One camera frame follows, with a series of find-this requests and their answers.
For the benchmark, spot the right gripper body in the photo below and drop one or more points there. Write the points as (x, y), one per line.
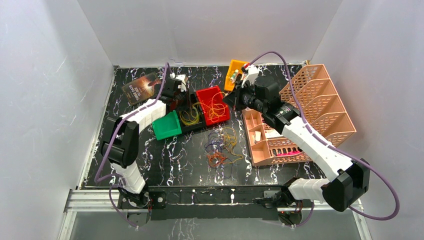
(246, 97)

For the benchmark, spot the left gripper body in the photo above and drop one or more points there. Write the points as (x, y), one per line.
(180, 96)

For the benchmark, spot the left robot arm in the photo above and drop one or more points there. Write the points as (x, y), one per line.
(120, 143)

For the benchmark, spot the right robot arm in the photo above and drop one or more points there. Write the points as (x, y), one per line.
(345, 179)

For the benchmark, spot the red plastic bin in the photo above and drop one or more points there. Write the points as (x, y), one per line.
(214, 109)

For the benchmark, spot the dark book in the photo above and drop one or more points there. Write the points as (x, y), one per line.
(142, 88)

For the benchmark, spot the black plastic bin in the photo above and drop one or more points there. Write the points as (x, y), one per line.
(192, 119)

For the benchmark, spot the orange-yellow plastic bin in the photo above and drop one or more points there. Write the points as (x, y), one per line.
(233, 70)

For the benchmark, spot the green plastic bin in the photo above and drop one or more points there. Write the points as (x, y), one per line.
(167, 126)

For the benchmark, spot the white eraser in organizer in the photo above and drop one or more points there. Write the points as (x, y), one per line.
(257, 136)

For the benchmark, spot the pink desk organizer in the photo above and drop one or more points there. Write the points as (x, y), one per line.
(322, 107)

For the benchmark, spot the pink item in organizer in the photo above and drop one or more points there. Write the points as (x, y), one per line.
(291, 153)

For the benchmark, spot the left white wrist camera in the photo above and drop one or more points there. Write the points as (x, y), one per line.
(180, 80)

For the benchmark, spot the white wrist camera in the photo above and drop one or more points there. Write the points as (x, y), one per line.
(180, 80)
(249, 76)

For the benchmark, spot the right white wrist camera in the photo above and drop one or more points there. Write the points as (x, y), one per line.
(249, 76)

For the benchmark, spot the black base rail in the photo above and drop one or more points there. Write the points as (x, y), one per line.
(159, 203)

